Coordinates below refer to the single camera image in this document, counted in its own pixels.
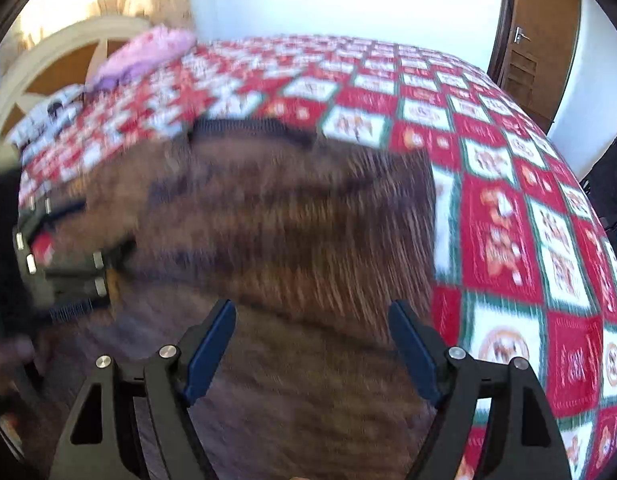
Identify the brown knitted sweater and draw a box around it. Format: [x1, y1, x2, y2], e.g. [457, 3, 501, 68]
[36, 116, 439, 480]

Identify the black suitcase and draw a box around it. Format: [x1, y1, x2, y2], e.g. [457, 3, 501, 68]
[579, 120, 617, 256]

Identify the person's left hand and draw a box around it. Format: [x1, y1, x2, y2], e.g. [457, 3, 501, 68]
[0, 336, 46, 397]

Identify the brown wooden door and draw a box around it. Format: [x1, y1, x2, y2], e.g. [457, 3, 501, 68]
[489, 0, 584, 133]

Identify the grey and black printed cloth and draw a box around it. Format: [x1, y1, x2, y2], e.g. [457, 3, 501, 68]
[11, 85, 89, 153]

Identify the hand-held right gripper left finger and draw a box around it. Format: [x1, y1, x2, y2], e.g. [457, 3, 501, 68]
[51, 299, 238, 480]

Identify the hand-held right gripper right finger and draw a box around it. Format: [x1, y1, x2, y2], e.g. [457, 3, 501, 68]
[387, 299, 575, 480]

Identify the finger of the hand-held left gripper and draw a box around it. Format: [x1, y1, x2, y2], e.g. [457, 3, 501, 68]
[16, 195, 89, 253]
[26, 239, 138, 322]

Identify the pink pillow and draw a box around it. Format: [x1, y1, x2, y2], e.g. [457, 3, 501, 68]
[86, 27, 199, 92]

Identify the cream and wood headboard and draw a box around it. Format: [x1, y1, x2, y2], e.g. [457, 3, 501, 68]
[0, 14, 154, 148]

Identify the red checkered printed blanket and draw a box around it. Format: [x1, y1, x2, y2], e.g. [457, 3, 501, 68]
[8, 35, 617, 480]

